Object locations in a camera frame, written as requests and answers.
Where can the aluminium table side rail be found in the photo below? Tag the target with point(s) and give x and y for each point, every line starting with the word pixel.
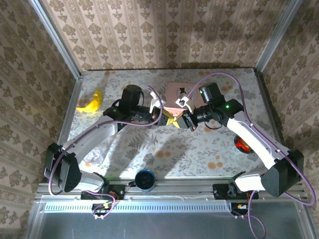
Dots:
pixel 268 99
pixel 66 127

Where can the dark blue mug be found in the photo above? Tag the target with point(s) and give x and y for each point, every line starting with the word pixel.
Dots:
pixel 145 179

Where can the aluminium frame post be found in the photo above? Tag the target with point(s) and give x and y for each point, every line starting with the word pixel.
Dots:
pixel 276 35
pixel 57 39

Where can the grey metal panel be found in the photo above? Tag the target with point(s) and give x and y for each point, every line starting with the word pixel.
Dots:
pixel 162 226

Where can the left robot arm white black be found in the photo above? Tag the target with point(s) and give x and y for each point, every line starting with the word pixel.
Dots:
pixel 82 139

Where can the red object in dark bowl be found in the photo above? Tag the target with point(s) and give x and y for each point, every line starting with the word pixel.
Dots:
pixel 240 144

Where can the crumpled clear plastic wrapper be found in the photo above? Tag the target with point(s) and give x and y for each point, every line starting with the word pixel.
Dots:
pixel 96 156

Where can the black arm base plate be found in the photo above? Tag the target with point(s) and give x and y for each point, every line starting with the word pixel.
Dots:
pixel 219 191
pixel 118 191

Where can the long aluminium base rail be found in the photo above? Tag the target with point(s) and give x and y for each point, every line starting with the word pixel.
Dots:
pixel 184 188

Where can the yellow toy banana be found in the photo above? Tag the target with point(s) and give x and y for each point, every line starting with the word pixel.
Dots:
pixel 91 104

